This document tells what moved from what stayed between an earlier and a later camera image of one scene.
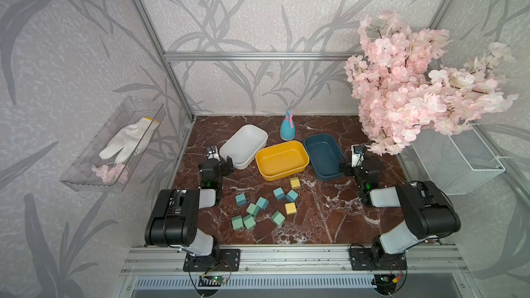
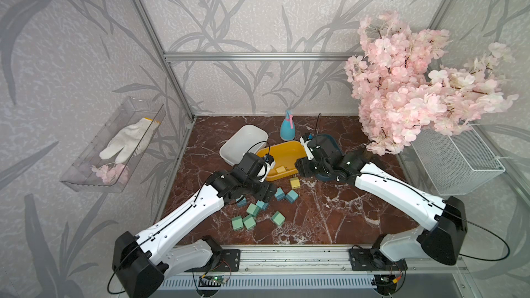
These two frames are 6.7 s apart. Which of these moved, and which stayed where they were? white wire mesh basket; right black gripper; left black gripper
Moved: left black gripper; right black gripper
Stayed: white wire mesh basket
